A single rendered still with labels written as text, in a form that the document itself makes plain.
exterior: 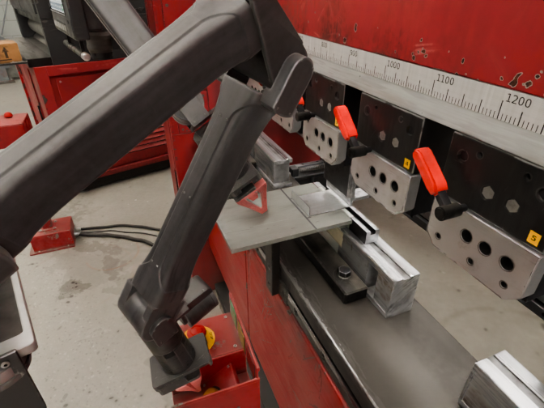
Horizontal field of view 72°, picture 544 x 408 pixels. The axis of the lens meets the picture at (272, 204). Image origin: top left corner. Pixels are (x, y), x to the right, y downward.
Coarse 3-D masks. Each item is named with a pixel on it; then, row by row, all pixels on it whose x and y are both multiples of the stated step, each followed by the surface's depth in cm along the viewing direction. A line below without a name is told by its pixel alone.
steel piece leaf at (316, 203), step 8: (320, 192) 87; (328, 192) 87; (296, 200) 82; (304, 200) 84; (312, 200) 84; (320, 200) 84; (328, 200) 84; (336, 200) 84; (304, 208) 79; (312, 208) 81; (320, 208) 81; (328, 208) 81; (336, 208) 81
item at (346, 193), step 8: (328, 168) 84; (336, 168) 81; (344, 168) 78; (328, 176) 85; (336, 176) 82; (344, 176) 78; (328, 184) 88; (336, 184) 82; (344, 184) 79; (352, 184) 78; (336, 192) 85; (344, 192) 80; (352, 192) 79; (344, 200) 82
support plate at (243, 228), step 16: (272, 192) 87; (288, 192) 87; (304, 192) 87; (224, 208) 81; (240, 208) 81; (272, 208) 81; (288, 208) 81; (224, 224) 76; (240, 224) 76; (256, 224) 76; (272, 224) 76; (288, 224) 76; (304, 224) 76; (320, 224) 76; (336, 224) 76; (240, 240) 71; (256, 240) 71; (272, 240) 72
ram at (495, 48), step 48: (288, 0) 80; (336, 0) 64; (384, 0) 53; (432, 0) 45; (480, 0) 40; (528, 0) 35; (384, 48) 55; (432, 48) 47; (480, 48) 41; (528, 48) 36; (384, 96) 57; (432, 96) 48; (528, 144) 38
